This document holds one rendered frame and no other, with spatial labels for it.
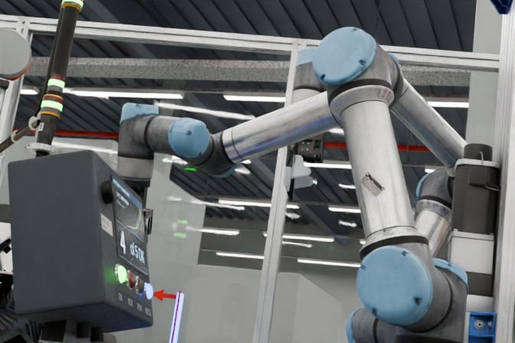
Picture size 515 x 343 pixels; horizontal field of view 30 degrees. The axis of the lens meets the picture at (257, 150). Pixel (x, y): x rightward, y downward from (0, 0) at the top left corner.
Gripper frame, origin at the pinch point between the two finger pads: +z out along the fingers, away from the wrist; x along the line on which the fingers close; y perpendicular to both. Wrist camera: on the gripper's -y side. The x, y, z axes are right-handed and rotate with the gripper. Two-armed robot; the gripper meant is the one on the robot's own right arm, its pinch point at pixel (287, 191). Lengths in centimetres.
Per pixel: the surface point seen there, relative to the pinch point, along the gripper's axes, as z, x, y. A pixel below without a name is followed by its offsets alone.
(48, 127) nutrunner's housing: -3, -26, -50
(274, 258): 8.5, 45.0, -6.3
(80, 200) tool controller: 29, -108, -12
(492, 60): -55, 46, 48
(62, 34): -24, -27, -51
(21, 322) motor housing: 38, -18, -50
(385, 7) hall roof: -452, 879, -12
